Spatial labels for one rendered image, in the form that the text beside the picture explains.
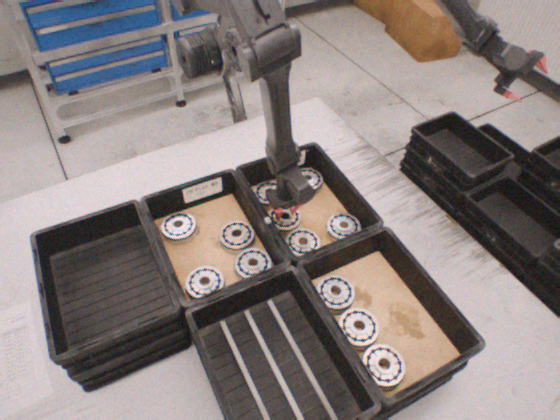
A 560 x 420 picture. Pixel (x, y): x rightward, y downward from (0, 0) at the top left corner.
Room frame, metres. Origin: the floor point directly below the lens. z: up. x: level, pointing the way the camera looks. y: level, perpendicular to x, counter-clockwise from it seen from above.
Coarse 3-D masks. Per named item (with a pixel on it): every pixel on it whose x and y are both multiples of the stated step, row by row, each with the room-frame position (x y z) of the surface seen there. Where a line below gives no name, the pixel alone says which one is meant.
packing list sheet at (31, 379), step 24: (0, 312) 0.53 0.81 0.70; (24, 312) 0.53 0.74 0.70; (0, 336) 0.46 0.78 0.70; (24, 336) 0.46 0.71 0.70; (0, 360) 0.39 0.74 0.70; (24, 360) 0.39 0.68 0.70; (0, 384) 0.33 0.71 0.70; (24, 384) 0.33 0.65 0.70; (48, 384) 0.34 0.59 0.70; (0, 408) 0.27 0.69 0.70
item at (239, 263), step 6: (246, 252) 0.68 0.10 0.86; (252, 252) 0.68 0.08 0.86; (258, 252) 0.68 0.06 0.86; (264, 252) 0.68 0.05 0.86; (240, 258) 0.66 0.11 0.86; (264, 258) 0.66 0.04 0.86; (240, 264) 0.64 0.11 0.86; (264, 264) 0.64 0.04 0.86; (270, 264) 0.64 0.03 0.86; (240, 270) 0.62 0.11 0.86; (246, 270) 0.62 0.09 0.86; (252, 270) 0.62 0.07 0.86; (258, 270) 0.62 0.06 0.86; (246, 276) 0.60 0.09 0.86
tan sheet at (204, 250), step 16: (192, 208) 0.86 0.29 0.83; (208, 208) 0.86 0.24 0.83; (224, 208) 0.87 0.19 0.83; (240, 208) 0.87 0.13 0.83; (160, 224) 0.79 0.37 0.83; (208, 224) 0.80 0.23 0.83; (224, 224) 0.80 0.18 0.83; (192, 240) 0.73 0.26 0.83; (208, 240) 0.74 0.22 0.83; (256, 240) 0.75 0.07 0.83; (176, 256) 0.67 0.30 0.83; (192, 256) 0.68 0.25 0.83; (208, 256) 0.68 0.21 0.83; (224, 256) 0.68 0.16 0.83; (176, 272) 0.62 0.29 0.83; (224, 272) 0.63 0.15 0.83
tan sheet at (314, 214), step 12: (276, 180) 1.00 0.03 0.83; (324, 192) 0.96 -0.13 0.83; (312, 204) 0.90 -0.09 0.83; (324, 204) 0.91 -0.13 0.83; (336, 204) 0.91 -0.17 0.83; (312, 216) 0.85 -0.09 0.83; (324, 216) 0.86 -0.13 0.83; (312, 228) 0.80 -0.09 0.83; (324, 228) 0.81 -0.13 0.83; (324, 240) 0.76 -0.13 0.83
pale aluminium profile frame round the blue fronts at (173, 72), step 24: (0, 0) 2.08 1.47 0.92; (24, 24) 2.14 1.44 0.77; (168, 24) 2.53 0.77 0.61; (192, 24) 2.61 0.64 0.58; (24, 48) 2.09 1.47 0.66; (72, 48) 2.20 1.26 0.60; (96, 48) 2.28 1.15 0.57; (168, 48) 2.56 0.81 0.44; (168, 72) 2.52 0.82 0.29; (240, 72) 2.81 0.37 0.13; (48, 96) 2.17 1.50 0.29; (72, 96) 2.17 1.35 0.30; (144, 96) 2.44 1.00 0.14; (168, 96) 2.49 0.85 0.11; (72, 120) 2.14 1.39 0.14
